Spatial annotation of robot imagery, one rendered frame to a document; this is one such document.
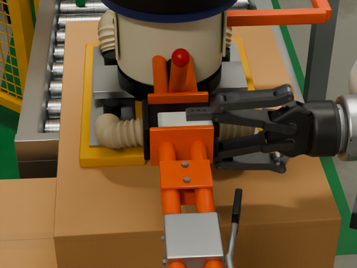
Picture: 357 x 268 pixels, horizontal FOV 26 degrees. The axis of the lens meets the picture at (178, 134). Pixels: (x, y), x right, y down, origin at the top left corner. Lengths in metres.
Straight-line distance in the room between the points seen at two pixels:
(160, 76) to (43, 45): 1.10
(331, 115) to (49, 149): 0.94
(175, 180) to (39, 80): 1.15
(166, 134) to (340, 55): 2.37
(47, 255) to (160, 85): 0.63
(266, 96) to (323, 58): 1.42
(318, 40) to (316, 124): 1.37
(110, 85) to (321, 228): 0.41
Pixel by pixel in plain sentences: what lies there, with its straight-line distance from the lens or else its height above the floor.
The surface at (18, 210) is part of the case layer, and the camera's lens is 1.73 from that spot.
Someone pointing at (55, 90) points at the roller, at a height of 0.54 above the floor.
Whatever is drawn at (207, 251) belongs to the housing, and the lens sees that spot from 0.84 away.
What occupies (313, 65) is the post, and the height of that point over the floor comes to 0.43.
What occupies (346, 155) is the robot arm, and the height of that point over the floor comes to 1.07.
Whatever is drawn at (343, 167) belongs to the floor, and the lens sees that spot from 2.71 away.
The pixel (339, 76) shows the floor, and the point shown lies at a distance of 3.17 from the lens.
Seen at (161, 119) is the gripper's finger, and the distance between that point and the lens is 1.00.
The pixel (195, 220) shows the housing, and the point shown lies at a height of 1.10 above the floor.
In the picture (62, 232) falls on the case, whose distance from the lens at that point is 1.07.
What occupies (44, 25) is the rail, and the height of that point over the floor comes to 0.59.
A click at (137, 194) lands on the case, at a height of 0.96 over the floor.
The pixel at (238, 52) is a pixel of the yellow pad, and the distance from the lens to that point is 1.39.
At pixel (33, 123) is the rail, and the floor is 0.60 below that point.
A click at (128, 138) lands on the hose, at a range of 1.10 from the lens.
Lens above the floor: 1.71
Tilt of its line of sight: 38 degrees down
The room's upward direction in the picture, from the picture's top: straight up
